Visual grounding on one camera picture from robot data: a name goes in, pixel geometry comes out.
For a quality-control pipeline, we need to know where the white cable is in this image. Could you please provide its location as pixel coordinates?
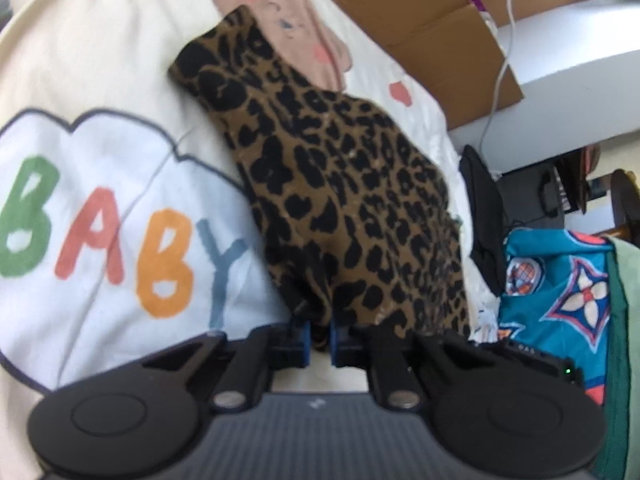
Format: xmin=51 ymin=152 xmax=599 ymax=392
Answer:
xmin=477 ymin=0 xmax=521 ymax=181

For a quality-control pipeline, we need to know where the teal printed cloth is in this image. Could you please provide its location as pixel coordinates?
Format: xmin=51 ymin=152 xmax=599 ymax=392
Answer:
xmin=495 ymin=227 xmax=618 ymax=411

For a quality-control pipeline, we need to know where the leopard print skirt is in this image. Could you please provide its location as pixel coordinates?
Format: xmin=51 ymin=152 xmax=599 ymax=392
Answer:
xmin=167 ymin=5 xmax=473 ymax=356

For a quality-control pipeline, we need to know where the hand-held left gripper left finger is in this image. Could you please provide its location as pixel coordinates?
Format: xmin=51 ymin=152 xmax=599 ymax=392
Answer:
xmin=142 ymin=320 xmax=313 ymax=409

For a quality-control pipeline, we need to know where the cream printed blanket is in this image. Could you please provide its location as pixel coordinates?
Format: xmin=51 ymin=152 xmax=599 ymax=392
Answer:
xmin=0 ymin=0 xmax=501 ymax=396

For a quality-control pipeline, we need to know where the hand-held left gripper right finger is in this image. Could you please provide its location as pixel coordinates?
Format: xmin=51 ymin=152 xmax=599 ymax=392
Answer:
xmin=329 ymin=321 xmax=493 ymax=410

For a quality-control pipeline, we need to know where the black cabinet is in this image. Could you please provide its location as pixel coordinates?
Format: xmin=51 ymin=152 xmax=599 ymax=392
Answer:
xmin=500 ymin=147 xmax=591 ymax=231

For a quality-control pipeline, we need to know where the folded cardboard sheet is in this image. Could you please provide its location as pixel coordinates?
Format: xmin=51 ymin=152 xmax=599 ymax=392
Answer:
xmin=292 ymin=0 xmax=525 ymax=131

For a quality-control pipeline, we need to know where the green cloth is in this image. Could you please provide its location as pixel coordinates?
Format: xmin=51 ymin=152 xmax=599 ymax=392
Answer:
xmin=602 ymin=237 xmax=640 ymax=480

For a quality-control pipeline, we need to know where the black folded clothing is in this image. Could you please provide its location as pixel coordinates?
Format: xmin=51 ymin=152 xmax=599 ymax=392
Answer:
xmin=459 ymin=144 xmax=508 ymax=297

